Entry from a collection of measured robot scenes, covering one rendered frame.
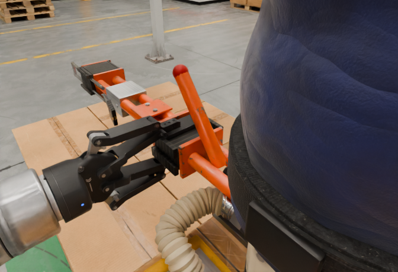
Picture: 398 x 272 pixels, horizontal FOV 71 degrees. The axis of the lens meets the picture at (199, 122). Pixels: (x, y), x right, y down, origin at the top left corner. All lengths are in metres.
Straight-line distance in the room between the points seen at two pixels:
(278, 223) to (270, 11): 0.12
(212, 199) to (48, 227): 0.21
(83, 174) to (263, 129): 0.28
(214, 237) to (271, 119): 0.35
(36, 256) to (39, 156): 0.57
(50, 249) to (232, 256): 1.42
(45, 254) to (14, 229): 1.42
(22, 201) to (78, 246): 0.68
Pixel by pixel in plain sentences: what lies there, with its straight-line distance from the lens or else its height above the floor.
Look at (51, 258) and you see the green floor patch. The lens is 1.75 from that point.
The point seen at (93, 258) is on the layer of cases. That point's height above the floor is 0.54.
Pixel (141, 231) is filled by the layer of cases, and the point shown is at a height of 0.54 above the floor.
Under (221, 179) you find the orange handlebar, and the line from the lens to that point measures 0.37.
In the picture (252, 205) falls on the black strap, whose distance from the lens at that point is 0.18.
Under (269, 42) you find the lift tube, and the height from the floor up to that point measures 1.30.
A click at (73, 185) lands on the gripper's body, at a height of 1.10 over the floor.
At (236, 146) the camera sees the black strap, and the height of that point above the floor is 1.22.
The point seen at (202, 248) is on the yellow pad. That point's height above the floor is 0.97.
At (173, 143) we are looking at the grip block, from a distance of 0.42.
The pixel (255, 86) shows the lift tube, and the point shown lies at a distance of 0.17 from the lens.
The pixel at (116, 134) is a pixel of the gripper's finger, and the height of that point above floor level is 1.14.
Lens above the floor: 1.35
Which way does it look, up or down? 32 degrees down
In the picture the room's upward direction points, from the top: straight up
